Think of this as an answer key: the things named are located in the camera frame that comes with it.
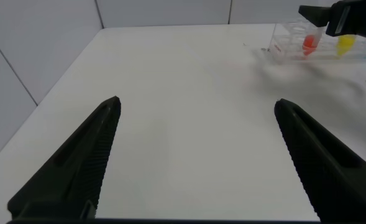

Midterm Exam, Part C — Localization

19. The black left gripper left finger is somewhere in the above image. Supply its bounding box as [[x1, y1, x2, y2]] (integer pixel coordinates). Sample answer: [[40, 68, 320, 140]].
[[7, 95, 122, 220]]

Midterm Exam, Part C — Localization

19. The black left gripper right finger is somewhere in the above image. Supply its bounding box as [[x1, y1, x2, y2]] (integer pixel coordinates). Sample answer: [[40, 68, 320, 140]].
[[273, 98, 366, 223]]

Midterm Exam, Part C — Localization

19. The clear plastic test tube rack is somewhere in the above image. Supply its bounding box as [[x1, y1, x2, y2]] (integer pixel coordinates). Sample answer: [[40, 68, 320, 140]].
[[268, 21, 366, 65]]

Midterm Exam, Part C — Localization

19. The test tube with yellow pigment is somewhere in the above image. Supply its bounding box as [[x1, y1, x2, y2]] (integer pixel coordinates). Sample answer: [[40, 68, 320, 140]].
[[336, 33, 357, 58]]

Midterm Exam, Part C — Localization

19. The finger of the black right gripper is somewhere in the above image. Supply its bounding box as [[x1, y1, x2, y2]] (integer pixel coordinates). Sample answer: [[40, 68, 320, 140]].
[[298, 1, 354, 37]]

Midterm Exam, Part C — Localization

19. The test tube with red pigment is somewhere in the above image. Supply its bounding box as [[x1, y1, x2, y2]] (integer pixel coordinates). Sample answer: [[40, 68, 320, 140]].
[[302, 26, 324, 57]]

